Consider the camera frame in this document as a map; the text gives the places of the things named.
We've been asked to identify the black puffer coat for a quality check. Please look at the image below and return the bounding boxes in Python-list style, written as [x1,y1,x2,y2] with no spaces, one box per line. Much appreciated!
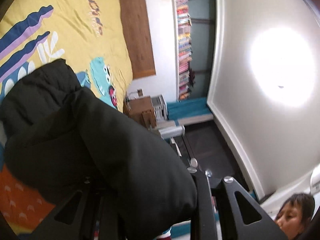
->
[1,59,197,239]

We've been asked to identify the person's head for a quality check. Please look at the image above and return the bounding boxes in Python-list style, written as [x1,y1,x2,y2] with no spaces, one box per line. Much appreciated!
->
[274,193,315,239]

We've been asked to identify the teal curtain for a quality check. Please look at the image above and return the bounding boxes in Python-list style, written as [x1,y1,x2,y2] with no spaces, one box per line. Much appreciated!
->
[167,98,212,120]

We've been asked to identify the white printer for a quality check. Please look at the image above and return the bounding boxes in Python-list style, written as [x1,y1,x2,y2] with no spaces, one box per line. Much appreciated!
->
[151,95,168,121]

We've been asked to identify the wooden nightstand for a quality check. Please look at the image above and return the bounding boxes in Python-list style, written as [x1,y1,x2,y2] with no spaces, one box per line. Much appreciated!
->
[123,96,157,129]

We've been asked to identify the wooden headboard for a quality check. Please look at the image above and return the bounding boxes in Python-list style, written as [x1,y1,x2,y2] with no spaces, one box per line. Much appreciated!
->
[119,0,156,80]

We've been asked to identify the row of books on shelf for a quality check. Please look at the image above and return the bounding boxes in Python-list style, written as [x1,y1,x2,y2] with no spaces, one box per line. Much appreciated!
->
[175,0,195,101]

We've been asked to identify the yellow cartoon bed cover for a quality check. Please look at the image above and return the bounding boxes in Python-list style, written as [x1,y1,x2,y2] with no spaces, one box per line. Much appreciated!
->
[1,0,133,236]

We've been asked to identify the wall power socket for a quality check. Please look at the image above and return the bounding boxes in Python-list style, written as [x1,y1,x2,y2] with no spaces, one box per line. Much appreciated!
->
[137,89,143,97]

